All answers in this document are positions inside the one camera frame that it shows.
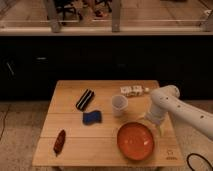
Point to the translucent plastic cup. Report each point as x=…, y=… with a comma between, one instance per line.
x=119, y=104

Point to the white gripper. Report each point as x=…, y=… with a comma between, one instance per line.
x=156, y=115

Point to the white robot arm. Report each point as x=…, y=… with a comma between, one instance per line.
x=166, y=99

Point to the black office chair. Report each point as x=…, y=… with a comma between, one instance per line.
x=64, y=7

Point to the orange ceramic bowl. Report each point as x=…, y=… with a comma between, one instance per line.
x=135, y=141

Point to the small white bottle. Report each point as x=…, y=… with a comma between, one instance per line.
x=146, y=90

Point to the dark red brown pouch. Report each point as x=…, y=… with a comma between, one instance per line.
x=59, y=143

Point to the black white striped case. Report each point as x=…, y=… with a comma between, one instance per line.
x=84, y=100

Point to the blue sponge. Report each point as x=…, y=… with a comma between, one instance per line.
x=92, y=117

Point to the white printed box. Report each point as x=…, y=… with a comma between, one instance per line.
x=129, y=91

